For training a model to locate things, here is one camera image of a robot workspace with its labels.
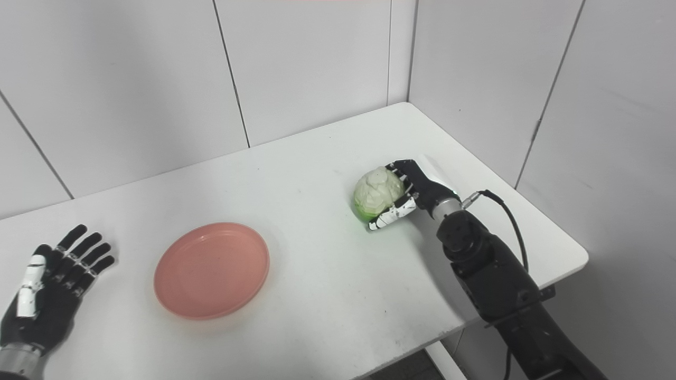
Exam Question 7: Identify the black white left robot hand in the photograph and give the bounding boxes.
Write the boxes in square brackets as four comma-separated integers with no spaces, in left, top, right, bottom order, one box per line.
[0,224,116,355]

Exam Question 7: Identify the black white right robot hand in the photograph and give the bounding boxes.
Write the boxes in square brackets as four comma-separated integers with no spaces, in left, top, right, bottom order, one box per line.
[369,155,463,231]

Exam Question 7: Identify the green white cabbage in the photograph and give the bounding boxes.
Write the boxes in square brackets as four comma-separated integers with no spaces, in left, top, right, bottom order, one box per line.
[353,167,406,222]

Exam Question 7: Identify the pink round plate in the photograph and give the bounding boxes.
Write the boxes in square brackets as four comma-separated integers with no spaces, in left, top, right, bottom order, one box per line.
[154,222,270,320]

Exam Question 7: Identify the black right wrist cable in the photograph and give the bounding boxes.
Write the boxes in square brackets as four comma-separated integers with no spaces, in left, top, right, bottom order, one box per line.
[462,190,530,380]

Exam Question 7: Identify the white table frame bar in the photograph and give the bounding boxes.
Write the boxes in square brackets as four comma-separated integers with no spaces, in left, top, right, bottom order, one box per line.
[425,342,468,380]

